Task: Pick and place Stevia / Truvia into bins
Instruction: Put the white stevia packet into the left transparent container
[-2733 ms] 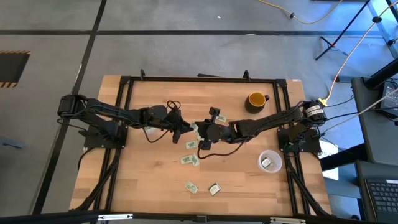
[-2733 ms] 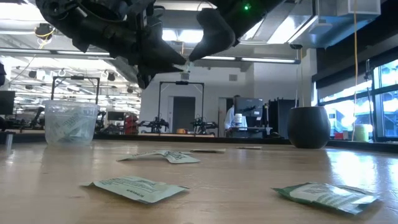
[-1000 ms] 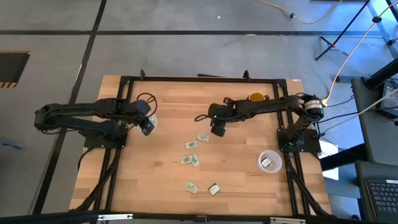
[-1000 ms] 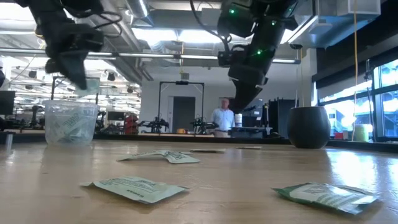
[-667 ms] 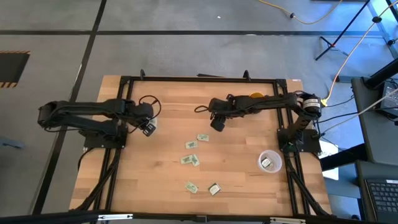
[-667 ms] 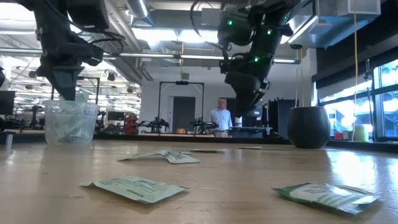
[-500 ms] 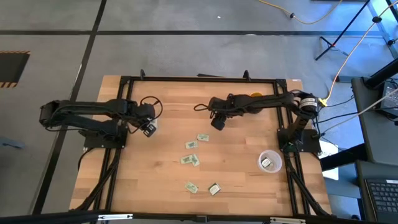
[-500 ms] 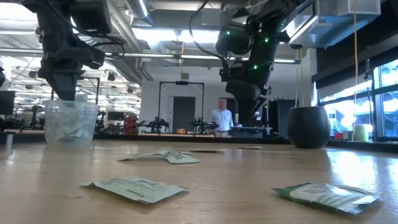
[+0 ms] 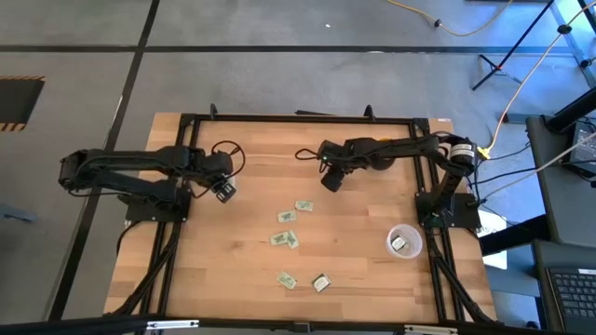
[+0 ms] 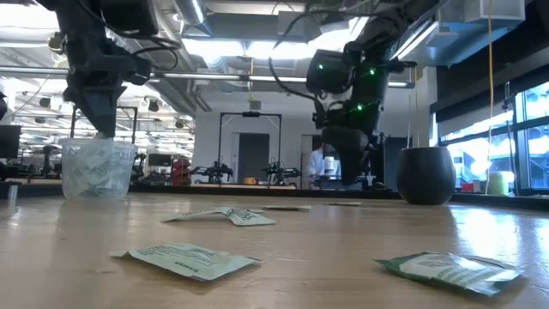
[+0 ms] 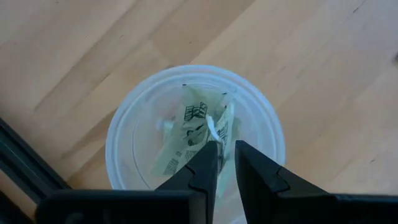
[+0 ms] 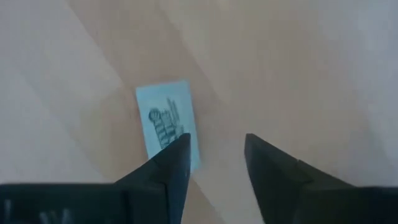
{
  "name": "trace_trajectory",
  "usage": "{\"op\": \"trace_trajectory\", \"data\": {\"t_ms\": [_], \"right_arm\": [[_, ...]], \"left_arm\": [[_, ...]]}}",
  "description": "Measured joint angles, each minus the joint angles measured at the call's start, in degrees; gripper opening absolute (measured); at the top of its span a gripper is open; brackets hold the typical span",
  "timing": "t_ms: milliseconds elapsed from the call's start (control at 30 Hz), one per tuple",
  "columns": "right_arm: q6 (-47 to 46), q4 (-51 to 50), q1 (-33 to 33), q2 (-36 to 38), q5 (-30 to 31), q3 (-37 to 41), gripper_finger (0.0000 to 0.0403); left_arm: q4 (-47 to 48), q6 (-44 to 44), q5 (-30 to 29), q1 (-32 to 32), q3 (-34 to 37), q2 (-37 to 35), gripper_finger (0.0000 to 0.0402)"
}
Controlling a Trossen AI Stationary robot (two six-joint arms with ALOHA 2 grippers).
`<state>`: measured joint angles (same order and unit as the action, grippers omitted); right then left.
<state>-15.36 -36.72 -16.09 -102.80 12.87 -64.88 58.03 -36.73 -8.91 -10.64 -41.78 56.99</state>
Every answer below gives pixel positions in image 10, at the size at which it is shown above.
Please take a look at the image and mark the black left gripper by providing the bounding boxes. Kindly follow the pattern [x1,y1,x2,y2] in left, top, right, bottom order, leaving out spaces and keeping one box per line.
[63,42,130,138]

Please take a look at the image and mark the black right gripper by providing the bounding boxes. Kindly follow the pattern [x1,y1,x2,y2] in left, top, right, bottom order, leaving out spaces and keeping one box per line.
[322,83,389,185]

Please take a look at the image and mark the dark green edged sweetener packet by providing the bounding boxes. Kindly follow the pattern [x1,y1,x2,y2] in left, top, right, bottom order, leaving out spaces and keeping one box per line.
[375,251,522,297]

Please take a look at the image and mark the red storage bins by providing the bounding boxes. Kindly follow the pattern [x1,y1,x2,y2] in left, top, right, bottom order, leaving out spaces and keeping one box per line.
[172,157,192,186]

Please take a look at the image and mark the person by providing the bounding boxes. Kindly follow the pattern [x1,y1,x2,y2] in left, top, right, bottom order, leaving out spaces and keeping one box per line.
[308,143,342,181]

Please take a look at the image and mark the tall black cabinet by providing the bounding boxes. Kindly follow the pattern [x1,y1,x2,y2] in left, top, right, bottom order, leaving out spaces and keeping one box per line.
[369,135,408,191]

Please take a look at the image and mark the clear plastic cup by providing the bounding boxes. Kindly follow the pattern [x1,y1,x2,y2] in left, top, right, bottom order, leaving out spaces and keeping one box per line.
[58,136,139,203]

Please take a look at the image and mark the black mug yellow inside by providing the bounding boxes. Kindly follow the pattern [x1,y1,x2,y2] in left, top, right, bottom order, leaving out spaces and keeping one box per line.
[395,146,457,206]

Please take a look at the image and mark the wooden workbench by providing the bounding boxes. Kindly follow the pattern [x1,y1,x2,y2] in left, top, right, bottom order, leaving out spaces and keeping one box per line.
[192,183,298,191]

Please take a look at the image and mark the black computer monitor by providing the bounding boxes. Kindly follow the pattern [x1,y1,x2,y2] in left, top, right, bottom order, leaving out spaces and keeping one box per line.
[0,124,21,159]

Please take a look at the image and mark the long LED light bar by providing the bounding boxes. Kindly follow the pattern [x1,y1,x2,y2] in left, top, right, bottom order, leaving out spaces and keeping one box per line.
[0,66,416,89]

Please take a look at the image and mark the grey ceiling box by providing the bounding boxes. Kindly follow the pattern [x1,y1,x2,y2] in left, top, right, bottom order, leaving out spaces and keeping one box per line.
[276,10,306,38]

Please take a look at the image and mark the pale green cylinder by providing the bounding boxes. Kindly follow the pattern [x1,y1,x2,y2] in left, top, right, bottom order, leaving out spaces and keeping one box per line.
[487,171,515,197]

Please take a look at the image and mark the black tripod stand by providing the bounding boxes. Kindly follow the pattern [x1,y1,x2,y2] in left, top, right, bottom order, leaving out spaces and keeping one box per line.
[504,81,516,197]

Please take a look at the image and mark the black gantry frame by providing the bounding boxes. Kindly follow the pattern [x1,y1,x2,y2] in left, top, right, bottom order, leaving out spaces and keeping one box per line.
[217,111,283,186]
[70,105,139,142]

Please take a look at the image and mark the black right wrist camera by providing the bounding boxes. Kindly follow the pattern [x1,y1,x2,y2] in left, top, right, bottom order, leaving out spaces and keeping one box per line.
[311,94,334,130]

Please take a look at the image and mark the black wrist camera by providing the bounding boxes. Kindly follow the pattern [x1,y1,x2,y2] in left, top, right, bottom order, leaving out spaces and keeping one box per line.
[126,57,153,86]
[311,94,334,130]

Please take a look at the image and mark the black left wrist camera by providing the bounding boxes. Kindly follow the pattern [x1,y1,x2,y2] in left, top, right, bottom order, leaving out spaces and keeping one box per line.
[126,57,153,86]

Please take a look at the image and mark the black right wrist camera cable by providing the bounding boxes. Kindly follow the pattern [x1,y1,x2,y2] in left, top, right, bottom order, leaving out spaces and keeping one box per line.
[268,0,321,102]

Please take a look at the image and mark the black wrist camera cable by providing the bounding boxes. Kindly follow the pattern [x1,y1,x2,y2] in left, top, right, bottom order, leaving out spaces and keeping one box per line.
[268,0,321,102]
[128,33,182,73]

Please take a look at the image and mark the black left wrist camera cable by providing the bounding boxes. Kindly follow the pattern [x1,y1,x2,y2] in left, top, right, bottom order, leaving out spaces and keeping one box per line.
[128,33,182,73]

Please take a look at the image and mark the yellow hanging cable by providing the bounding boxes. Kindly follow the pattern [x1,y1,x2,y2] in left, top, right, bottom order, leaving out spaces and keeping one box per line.
[484,0,494,195]

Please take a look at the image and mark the large window black frame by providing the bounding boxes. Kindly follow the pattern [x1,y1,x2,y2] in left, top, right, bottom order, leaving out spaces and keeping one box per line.
[428,79,549,197]

